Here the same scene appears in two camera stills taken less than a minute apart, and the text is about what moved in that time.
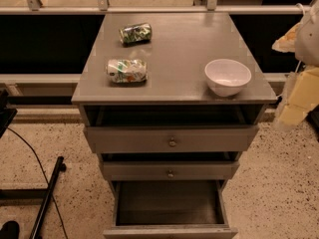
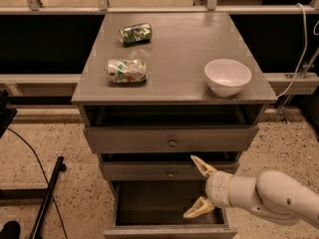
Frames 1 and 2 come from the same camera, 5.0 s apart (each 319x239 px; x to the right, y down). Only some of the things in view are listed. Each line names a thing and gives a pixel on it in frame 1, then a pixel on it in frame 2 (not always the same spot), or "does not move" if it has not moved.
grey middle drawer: (163, 170) does not move
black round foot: (10, 230) does not move
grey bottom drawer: (169, 209) does not move
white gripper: (308, 43) to (217, 188)
